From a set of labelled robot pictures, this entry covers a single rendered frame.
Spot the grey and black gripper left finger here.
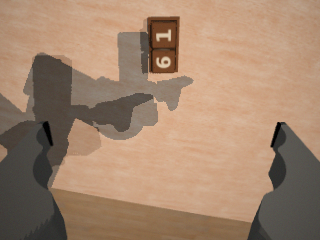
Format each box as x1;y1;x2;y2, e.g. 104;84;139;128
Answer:
0;121;67;240

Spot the brown cube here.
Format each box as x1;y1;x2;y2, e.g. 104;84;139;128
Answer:
152;48;175;73
151;21;176;48

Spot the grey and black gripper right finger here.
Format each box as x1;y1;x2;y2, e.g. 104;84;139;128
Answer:
247;122;320;240

